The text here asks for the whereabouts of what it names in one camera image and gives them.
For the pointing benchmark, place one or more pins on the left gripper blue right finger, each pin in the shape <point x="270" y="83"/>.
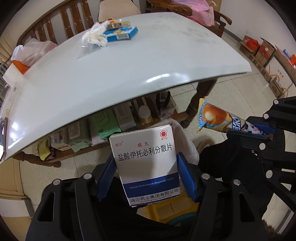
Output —
<point x="188" y="177"/>

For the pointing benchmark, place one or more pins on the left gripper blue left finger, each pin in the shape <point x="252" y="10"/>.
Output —
<point x="105" y="176"/>

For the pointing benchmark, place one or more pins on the white blue medicine box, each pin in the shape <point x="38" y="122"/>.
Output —
<point x="147" y="164"/>

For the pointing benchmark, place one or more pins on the ice cream cone wrapper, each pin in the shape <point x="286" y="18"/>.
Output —
<point x="214" y="118"/>

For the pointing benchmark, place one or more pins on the white tissue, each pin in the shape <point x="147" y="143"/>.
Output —
<point x="95" y="35"/>

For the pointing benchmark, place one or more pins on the blue cartoon medicine box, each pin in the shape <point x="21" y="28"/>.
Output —
<point x="125" y="33"/>

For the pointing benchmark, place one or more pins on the playing card box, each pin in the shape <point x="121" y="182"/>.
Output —
<point x="113" y="24"/>

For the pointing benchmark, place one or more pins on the clear plastic wrapper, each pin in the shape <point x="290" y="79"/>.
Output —
<point x="85" y="49"/>

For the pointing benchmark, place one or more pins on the grey green wipes pack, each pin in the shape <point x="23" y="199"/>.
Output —
<point x="78" y="135"/>

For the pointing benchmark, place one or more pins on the green wet wipes pack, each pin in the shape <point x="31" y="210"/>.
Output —
<point x="103" y="124"/>

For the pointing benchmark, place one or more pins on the white tissue box on shelf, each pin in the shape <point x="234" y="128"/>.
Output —
<point x="124" y="116"/>

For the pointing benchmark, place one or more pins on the clear plastic organizer box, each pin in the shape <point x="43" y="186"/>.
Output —
<point x="164" y="104"/>

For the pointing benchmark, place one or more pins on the white pill bottle yellow label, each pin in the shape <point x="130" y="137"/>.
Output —
<point x="144" y="114"/>

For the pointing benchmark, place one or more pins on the wooden table leg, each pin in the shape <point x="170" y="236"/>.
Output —
<point x="203" y="89"/>

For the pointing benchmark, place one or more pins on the cardboard boxes on floor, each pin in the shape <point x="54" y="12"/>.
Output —
<point x="275" y="65"/>

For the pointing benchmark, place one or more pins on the smartphone in red case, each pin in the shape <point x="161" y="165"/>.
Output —
<point x="4" y="124"/>

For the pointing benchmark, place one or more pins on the long white box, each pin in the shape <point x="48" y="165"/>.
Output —
<point x="14" y="79"/>

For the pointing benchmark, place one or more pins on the orange bag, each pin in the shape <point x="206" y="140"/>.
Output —
<point x="21" y="67"/>

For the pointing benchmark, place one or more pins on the wooden armchair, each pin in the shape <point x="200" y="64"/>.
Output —
<point x="220" y="19"/>

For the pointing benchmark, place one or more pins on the translucent white plastic bag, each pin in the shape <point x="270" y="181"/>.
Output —
<point x="32" y="52"/>

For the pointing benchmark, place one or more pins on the pink plastic bag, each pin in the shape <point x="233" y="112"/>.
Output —
<point x="202" y="11"/>

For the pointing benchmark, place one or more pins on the long wooden bench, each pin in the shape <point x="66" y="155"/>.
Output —
<point x="60" y="23"/>

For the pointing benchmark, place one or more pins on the beige cushion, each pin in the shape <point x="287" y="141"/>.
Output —
<point x="117" y="9"/>

